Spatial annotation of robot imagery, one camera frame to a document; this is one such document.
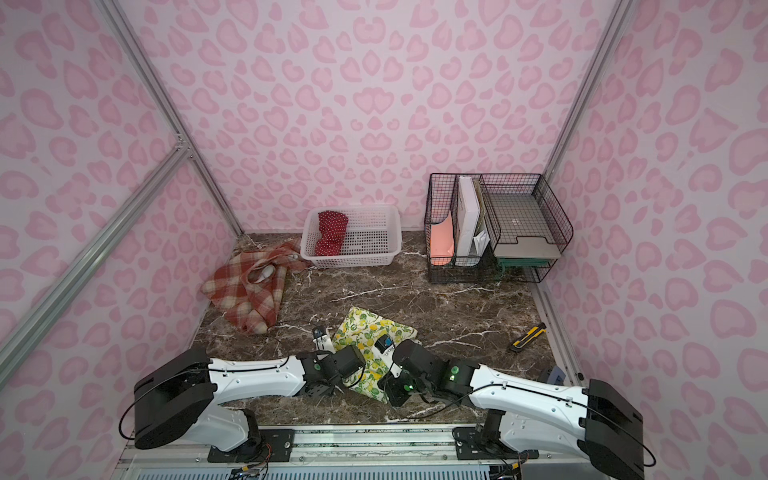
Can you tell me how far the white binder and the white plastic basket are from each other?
215 millimetres

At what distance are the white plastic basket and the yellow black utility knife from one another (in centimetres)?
48

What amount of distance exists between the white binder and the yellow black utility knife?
1.04 ft

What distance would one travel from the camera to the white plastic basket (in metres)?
1.06

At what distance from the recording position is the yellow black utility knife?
896 millimetres

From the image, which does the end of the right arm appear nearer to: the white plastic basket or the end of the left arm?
the end of the left arm

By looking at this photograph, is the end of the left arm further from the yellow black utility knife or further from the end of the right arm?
the yellow black utility knife
